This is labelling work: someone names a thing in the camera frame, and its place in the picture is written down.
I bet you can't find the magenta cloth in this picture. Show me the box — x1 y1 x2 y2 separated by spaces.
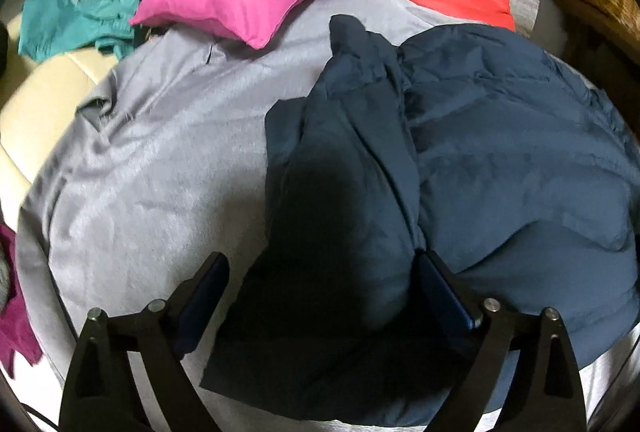
0 224 43 375

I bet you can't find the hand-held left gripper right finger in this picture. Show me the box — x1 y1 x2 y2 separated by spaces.
417 251 587 432

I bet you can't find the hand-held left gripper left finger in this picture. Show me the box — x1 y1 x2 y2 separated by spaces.
59 252 231 432

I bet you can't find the navy blue jacket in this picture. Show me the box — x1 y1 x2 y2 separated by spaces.
200 14 640 430

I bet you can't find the grey blanket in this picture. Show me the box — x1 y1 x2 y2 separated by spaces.
15 0 640 432

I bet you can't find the teal shirt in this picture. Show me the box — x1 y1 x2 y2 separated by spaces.
17 0 141 62

